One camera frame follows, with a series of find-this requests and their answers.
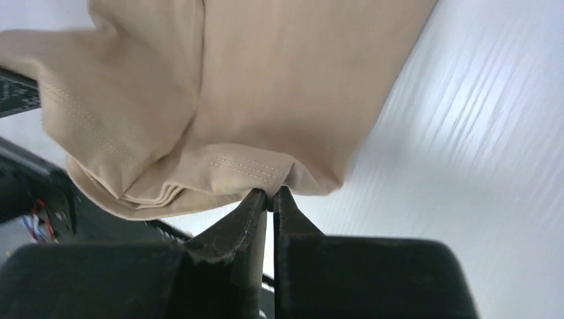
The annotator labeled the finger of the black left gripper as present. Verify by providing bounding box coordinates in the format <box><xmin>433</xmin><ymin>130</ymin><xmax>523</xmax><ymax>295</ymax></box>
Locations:
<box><xmin>1</xmin><ymin>68</ymin><xmax>41</xmax><ymax>118</ymax></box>

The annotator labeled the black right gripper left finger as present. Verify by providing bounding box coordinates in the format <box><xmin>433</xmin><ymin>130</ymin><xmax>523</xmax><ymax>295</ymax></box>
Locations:
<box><xmin>1</xmin><ymin>189</ymin><xmax>267</xmax><ymax>318</ymax></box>

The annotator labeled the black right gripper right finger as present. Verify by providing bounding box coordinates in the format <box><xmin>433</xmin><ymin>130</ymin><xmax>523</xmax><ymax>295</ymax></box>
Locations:
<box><xmin>273</xmin><ymin>187</ymin><xmax>478</xmax><ymax>318</ymax></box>

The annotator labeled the beige t shirt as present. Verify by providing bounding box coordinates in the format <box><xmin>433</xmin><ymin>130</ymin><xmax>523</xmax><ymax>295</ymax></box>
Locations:
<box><xmin>1</xmin><ymin>1</ymin><xmax>435</xmax><ymax>220</ymax></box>

